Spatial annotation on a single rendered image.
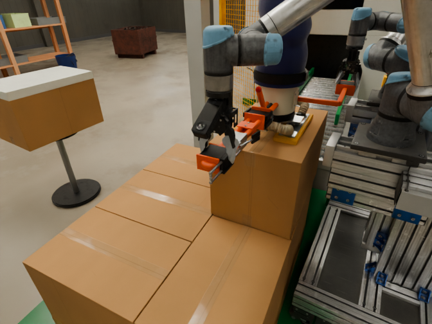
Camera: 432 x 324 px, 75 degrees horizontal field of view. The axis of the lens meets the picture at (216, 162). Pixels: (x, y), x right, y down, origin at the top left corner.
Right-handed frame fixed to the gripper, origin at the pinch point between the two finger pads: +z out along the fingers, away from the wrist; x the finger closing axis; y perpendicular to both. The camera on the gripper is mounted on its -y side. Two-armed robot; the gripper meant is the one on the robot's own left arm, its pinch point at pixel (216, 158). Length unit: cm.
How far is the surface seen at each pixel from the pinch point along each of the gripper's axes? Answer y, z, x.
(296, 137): 47, 11, -13
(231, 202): 30, 42, 9
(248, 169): 30.1, 21.3, 1.2
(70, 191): 52, 104, 175
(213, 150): 0.6, -2.1, 1.4
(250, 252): 16, 53, -7
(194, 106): 159, 52, 109
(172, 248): 3, 53, 24
